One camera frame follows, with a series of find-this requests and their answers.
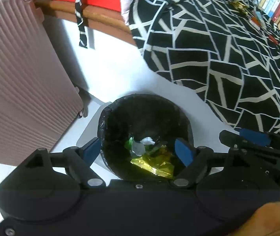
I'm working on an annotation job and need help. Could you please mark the yellow plastic bag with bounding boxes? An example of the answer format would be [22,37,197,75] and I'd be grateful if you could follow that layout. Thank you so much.
[130,146,175,179]

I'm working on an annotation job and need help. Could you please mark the green plastic wrapper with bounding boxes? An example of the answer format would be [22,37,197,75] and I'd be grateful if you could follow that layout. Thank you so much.
[124,137,138,154]

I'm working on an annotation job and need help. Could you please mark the white tissue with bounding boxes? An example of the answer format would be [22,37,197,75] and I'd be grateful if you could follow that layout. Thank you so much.
[140,137,155,146]

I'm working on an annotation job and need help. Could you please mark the pink grey snack wrapper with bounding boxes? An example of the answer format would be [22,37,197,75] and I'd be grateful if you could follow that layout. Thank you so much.
[251,11,266,29]

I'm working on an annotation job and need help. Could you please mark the gold foil wrapper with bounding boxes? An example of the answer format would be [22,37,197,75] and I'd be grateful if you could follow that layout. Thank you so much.
[229,0,248,11]

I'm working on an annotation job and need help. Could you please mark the left hand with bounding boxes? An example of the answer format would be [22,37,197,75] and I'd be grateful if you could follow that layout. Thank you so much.
[229,202,280,235]

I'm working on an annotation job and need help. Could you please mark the black lined trash bin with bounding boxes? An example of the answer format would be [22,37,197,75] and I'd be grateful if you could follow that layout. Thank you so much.
[97,94,193,181]

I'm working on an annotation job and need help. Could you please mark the pink ribbed suitcase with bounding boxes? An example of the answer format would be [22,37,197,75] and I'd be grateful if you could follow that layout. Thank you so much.
[0,0,84,166]

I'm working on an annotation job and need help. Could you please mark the black white geometric cloth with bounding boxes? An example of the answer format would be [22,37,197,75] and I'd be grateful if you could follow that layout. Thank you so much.
[129,0,280,133]

